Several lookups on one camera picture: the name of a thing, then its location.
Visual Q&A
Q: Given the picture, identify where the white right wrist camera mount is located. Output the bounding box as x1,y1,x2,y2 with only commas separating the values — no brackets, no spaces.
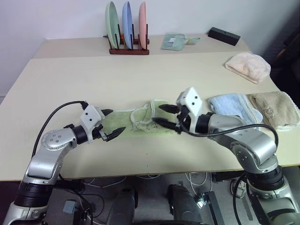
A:
176,87,204,133

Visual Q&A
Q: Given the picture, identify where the pale green packaged cloth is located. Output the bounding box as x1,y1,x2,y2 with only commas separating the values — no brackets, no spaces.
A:
160,33,188,51

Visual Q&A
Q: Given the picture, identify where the black rectangular box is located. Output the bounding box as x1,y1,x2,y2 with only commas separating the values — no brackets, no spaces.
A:
207,26,242,46

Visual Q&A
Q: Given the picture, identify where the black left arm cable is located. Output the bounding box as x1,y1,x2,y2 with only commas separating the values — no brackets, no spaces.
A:
32,100,89,157

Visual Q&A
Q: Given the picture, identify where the light blue towel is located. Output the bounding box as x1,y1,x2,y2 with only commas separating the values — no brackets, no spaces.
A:
208,93,263,125

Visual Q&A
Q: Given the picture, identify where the metal bracket with black bar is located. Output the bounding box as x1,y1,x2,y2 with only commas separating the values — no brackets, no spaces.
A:
193,190,226,225

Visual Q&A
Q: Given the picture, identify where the white floor cable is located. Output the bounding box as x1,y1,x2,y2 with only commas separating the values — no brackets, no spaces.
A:
186,172,214,195

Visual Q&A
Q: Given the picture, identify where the black floor cable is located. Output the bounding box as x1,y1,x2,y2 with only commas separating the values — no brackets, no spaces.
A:
75,187,106,225

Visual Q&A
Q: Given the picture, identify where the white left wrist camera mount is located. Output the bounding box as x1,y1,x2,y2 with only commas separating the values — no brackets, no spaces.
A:
79,105,105,143

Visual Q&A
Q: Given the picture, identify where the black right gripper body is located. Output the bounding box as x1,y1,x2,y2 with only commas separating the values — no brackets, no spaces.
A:
174,105,192,136

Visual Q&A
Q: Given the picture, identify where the beige brown towel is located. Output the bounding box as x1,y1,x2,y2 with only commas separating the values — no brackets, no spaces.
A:
247,91,300,131

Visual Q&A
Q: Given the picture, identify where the dark rounded shape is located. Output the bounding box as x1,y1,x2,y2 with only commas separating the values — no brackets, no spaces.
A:
109,186,138,225
166,183,203,225

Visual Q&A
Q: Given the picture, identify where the light green towel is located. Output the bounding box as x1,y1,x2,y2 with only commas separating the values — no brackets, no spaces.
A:
100,99,176,139

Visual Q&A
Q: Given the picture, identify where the green plate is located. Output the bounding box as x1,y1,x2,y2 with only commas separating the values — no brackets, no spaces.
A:
105,0,121,49

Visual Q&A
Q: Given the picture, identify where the small grey box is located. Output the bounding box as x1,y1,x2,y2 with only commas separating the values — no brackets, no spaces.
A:
62,200,77,215

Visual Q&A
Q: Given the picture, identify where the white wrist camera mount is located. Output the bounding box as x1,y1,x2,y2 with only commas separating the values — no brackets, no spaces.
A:
176,87,204,133
79,105,105,143

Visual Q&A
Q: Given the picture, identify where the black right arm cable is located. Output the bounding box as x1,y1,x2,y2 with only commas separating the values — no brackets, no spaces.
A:
179,124,279,156

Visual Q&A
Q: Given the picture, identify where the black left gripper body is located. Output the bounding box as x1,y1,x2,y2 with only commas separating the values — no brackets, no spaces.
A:
91,124,107,143

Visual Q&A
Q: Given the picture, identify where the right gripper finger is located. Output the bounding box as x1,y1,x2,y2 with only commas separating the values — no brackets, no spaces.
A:
158,104,180,115
152,117,178,132

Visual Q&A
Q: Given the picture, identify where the brown wooden plate rack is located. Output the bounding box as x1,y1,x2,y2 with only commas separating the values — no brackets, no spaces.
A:
103,22,150,56

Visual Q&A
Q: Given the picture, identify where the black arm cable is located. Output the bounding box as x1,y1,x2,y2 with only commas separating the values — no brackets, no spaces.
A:
179,124,279,156
32,100,89,157

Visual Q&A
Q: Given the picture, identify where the cream pink folded towel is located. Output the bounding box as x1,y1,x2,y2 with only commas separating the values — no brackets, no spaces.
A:
225,52,272,84

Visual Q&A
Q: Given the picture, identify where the pink plate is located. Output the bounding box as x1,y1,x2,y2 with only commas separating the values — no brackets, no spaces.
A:
138,1,149,49

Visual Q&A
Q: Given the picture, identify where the blue plate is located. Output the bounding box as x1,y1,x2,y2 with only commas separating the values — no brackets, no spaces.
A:
122,0,135,49

